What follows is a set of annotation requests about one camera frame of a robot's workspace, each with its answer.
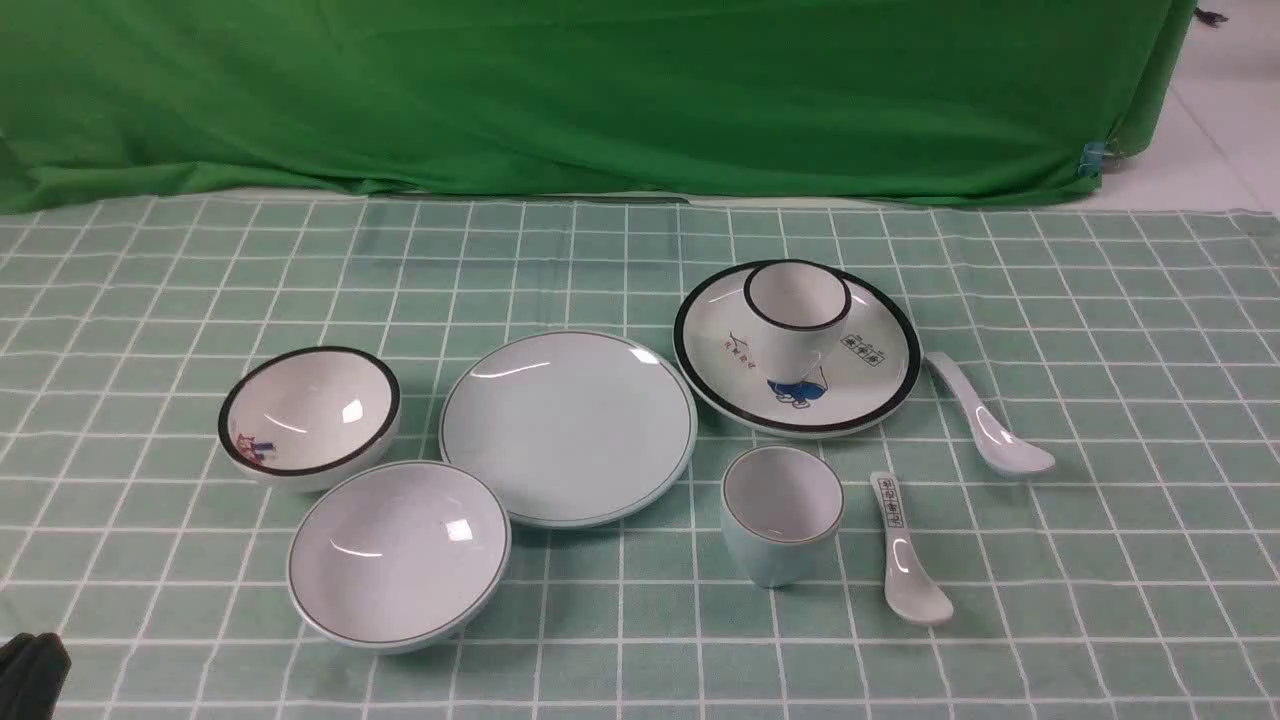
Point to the pale blue plain spoon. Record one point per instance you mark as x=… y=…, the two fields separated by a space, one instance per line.
x=1003 y=451

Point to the white cup black rim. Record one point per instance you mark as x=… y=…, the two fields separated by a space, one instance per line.
x=797 y=312

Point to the white plate black rim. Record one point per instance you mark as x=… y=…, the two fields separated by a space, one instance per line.
x=867 y=376

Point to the blue binder clip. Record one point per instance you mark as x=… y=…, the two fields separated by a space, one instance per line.
x=1092 y=161

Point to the pale blue cup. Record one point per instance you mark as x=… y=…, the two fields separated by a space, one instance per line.
x=780 y=511

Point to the green backdrop cloth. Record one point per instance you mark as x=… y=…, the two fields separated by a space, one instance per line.
x=970 y=104

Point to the white spoon with characters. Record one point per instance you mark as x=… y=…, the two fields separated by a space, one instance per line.
x=908 y=589

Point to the green checkered tablecloth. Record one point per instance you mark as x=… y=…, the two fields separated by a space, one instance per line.
x=1136 y=581

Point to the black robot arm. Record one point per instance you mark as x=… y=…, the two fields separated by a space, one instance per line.
x=33 y=671

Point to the white bowl black rim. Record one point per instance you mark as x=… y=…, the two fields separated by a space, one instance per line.
x=305 y=421

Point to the pale blue plate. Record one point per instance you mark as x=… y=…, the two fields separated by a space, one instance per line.
x=571 y=429

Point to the pale blue bowl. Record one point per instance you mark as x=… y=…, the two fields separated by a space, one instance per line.
x=399 y=557

